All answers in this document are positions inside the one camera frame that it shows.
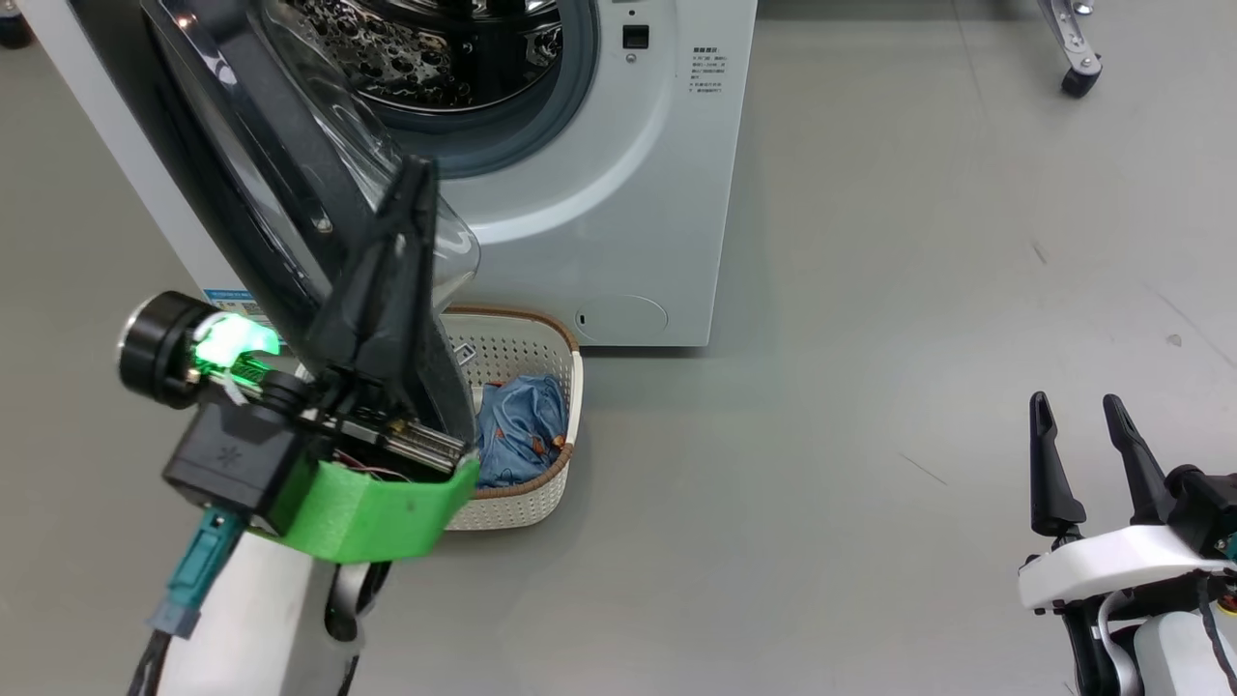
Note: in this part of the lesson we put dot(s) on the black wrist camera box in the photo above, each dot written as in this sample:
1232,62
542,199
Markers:
232,459
1203,503

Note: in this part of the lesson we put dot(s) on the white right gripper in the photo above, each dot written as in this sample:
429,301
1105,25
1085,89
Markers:
1111,565

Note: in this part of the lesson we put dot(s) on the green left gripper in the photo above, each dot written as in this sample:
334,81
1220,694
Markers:
377,512

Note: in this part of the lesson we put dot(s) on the cream perforated laundry basket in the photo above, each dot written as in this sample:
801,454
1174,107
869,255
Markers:
512,507

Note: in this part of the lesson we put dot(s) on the washing machine glass door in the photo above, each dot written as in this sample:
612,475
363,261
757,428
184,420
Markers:
290,145

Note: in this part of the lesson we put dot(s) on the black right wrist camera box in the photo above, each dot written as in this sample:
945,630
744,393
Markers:
1203,503

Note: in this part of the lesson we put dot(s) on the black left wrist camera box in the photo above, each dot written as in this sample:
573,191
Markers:
232,459

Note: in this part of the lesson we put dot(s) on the blue energy label sticker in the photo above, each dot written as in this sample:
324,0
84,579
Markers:
232,302

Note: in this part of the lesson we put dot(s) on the metal partition foot bracket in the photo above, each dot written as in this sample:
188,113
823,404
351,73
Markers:
1068,34

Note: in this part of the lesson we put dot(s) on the white front-load washing machine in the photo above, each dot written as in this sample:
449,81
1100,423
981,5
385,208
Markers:
599,193

